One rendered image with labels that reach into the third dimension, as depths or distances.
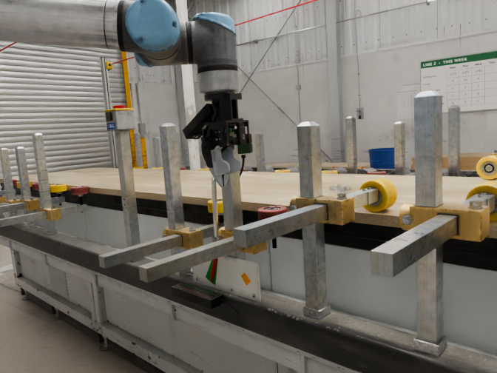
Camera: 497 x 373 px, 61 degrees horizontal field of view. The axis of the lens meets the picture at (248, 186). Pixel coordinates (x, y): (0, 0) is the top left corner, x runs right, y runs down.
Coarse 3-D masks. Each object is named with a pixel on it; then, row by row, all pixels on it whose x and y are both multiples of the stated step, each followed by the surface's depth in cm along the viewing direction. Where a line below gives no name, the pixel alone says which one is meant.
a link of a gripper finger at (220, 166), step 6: (216, 150) 95; (216, 156) 95; (222, 156) 95; (216, 162) 96; (222, 162) 94; (210, 168) 96; (216, 168) 96; (222, 168) 95; (228, 168) 94; (216, 174) 96; (222, 174) 95; (216, 180) 97; (222, 180) 98; (222, 186) 98
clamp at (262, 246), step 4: (220, 228) 112; (224, 228) 111; (220, 232) 110; (224, 232) 109; (228, 232) 108; (232, 232) 106; (224, 236) 109; (228, 236) 108; (256, 244) 103; (260, 244) 104; (264, 244) 105; (244, 248) 104; (248, 248) 103; (252, 248) 102; (256, 248) 103; (260, 248) 104; (264, 248) 105; (248, 252) 103; (252, 252) 103; (256, 252) 103
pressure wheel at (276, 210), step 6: (258, 210) 114; (264, 210) 112; (270, 210) 111; (276, 210) 111; (282, 210) 111; (258, 216) 114; (264, 216) 111; (270, 216) 111; (276, 240) 115; (276, 246) 115
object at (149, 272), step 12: (228, 240) 102; (192, 252) 93; (204, 252) 95; (216, 252) 98; (228, 252) 101; (144, 264) 87; (156, 264) 87; (168, 264) 88; (180, 264) 90; (192, 264) 93; (144, 276) 85; (156, 276) 86
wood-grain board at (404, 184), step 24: (96, 168) 339; (96, 192) 200; (120, 192) 185; (144, 192) 171; (192, 192) 160; (264, 192) 148; (288, 192) 144; (336, 192) 137; (408, 192) 128; (456, 192) 123; (360, 216) 105; (384, 216) 100
